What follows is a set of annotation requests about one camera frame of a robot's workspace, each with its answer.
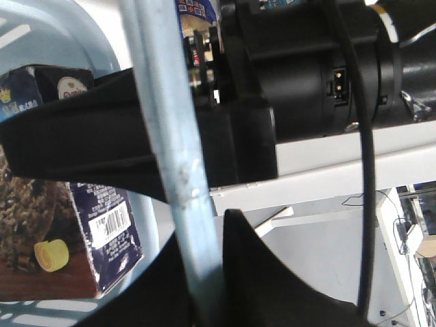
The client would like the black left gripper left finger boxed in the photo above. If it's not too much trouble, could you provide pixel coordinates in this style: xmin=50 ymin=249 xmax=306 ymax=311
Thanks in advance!
xmin=77 ymin=234 xmax=195 ymax=327

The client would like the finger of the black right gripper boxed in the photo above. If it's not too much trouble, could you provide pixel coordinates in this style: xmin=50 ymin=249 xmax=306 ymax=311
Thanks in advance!
xmin=1 ymin=69 xmax=167 ymax=202

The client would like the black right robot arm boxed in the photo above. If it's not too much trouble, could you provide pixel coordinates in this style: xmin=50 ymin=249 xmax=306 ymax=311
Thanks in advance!
xmin=1 ymin=1 xmax=435 ymax=200

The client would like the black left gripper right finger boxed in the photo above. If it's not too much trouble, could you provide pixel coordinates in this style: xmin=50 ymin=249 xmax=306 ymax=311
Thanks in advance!
xmin=223 ymin=209 xmax=370 ymax=326

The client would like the blue snack bag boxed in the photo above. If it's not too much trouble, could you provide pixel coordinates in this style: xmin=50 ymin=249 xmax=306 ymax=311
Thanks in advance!
xmin=175 ymin=0 xmax=217 ymax=69

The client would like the dark blue cookie box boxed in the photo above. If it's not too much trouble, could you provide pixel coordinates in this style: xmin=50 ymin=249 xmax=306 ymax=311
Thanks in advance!
xmin=1 ymin=65 xmax=142 ymax=302

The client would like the white supermarket shelving unit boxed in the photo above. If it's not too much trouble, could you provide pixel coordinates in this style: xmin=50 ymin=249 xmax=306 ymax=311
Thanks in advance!
xmin=74 ymin=0 xmax=436 ymax=327

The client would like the black cable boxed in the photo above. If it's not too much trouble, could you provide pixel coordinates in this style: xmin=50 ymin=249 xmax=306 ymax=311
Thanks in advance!
xmin=320 ymin=0 xmax=377 ymax=320

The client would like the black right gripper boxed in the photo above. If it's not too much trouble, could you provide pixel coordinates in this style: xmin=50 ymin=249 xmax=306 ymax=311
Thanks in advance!
xmin=184 ymin=1 xmax=402 ymax=187

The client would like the light blue plastic basket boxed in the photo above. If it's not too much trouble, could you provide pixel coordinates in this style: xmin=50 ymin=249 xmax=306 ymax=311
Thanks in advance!
xmin=0 ymin=0 xmax=228 ymax=327

